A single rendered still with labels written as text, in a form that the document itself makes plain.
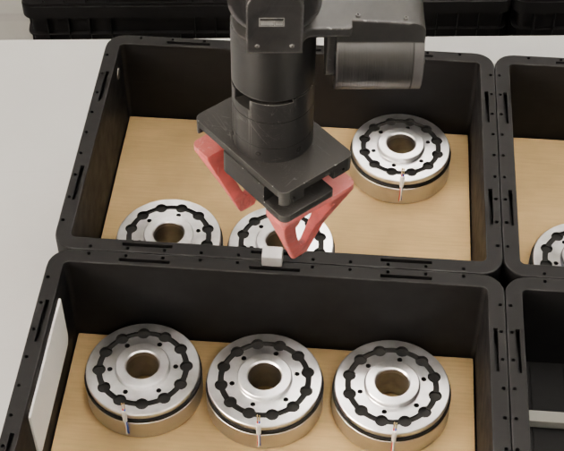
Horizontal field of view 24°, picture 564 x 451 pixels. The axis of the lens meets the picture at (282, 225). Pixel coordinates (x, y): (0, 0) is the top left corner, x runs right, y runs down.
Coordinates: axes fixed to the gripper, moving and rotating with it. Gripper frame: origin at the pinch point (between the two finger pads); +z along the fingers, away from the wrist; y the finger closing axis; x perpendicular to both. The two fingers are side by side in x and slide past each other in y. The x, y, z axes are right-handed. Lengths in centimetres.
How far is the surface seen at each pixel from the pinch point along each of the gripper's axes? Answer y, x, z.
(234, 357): 4.1, 0.9, 20.4
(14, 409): 7.0, 20.7, 13.7
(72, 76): 62, -18, 36
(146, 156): 32.9, -9.6, 23.5
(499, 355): -13.8, -13.1, 13.4
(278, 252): 5.8, -5.5, 12.3
